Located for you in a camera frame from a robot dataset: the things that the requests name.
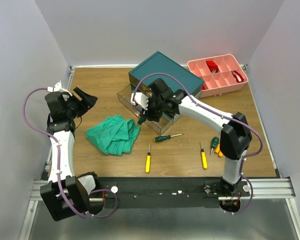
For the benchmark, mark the green small screwdriver right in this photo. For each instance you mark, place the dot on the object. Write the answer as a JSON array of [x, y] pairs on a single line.
[[214, 143]]

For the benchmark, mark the green cloth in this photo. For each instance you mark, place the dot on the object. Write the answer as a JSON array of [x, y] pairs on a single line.
[[114, 136]]

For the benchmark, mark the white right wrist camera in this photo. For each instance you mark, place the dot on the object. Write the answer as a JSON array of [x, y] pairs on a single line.
[[140, 99]]

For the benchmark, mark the pink divided organizer tray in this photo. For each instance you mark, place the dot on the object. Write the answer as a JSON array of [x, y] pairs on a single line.
[[221, 82]]

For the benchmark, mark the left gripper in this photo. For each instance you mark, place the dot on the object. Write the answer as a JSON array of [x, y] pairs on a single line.
[[88, 100]]

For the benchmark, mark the clear drawer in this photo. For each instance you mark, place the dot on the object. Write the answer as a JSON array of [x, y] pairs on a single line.
[[161, 127]]

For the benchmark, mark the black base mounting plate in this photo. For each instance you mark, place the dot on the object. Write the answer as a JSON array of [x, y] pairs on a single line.
[[167, 192]]

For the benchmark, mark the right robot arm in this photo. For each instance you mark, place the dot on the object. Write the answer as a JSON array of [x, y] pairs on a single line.
[[235, 136]]

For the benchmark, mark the yellow screwdriver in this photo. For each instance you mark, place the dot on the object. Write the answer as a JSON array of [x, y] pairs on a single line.
[[203, 157], [148, 160]]

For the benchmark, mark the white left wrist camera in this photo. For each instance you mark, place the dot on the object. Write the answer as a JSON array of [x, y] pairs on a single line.
[[58, 88]]

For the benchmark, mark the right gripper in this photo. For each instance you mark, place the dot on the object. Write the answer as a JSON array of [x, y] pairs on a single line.
[[151, 114]]

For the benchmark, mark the teal drawer cabinet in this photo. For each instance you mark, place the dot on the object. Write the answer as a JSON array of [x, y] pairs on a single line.
[[165, 80]]

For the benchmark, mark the red white item in tray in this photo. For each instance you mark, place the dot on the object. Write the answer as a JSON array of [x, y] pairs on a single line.
[[237, 76]]

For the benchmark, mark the aluminium rail frame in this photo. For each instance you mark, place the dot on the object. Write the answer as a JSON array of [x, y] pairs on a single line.
[[260, 188]]

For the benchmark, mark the green stubby screwdriver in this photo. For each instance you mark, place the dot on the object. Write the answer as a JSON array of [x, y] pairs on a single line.
[[141, 120]]

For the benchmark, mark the green long screwdriver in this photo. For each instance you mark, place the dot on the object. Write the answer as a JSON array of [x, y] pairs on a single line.
[[162, 138]]

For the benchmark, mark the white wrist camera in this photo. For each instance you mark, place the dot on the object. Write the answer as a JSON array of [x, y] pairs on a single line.
[[140, 99], [58, 88]]

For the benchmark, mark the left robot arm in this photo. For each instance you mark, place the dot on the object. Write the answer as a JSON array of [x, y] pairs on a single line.
[[65, 191]]

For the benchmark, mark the orange screwdriver long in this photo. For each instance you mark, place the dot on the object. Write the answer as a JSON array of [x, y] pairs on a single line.
[[217, 149]]

